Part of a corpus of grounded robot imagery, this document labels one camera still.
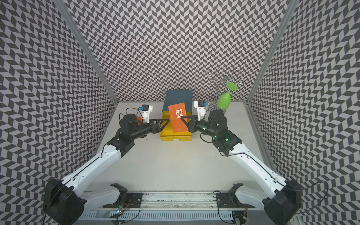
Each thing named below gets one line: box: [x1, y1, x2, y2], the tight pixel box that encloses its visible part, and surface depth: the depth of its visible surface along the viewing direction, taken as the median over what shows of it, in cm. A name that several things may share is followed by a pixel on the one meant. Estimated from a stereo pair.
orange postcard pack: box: [167, 102, 189, 133], surface depth 68 cm
